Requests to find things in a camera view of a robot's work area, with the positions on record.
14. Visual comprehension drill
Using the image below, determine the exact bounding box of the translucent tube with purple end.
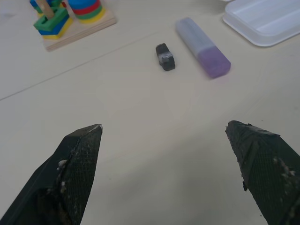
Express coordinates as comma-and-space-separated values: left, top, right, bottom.
175, 17, 232, 79

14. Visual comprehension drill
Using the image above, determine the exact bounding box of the red round stacking ring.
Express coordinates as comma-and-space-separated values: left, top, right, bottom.
71, 2, 102, 16

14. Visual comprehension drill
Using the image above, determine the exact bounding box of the green square stacking block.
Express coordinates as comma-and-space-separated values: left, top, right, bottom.
33, 7, 70, 32

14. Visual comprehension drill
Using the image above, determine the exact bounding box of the black eraser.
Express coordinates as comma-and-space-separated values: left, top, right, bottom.
155, 43, 176, 72

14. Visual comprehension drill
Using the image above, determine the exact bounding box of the green round stacking ring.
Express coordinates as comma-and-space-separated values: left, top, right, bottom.
74, 6, 104, 20

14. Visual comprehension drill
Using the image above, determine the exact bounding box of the blue square stacking block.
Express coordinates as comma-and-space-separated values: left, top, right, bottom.
38, 15, 71, 36

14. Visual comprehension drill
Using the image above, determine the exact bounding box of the white plastic tray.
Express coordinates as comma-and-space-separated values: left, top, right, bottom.
222, 0, 300, 47

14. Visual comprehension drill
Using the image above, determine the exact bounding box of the blue round stacking ring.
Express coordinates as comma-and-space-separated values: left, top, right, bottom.
68, 0, 101, 12

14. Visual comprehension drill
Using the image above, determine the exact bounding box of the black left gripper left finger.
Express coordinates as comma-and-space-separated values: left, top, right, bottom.
0, 123, 104, 225

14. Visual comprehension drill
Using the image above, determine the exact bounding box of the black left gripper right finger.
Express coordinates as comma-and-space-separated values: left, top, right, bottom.
225, 120, 300, 225

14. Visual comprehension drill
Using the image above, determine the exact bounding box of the wooden stacking toy base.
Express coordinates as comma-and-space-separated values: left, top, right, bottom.
42, 9, 117, 52

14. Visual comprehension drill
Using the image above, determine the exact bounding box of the wooden peg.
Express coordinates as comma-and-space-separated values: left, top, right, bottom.
37, 0, 55, 19

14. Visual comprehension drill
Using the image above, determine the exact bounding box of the yellow square stacking block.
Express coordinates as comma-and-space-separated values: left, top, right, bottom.
42, 17, 74, 40

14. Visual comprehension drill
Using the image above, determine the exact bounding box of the yellow round stacking ring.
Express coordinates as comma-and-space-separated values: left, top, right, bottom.
77, 9, 105, 24

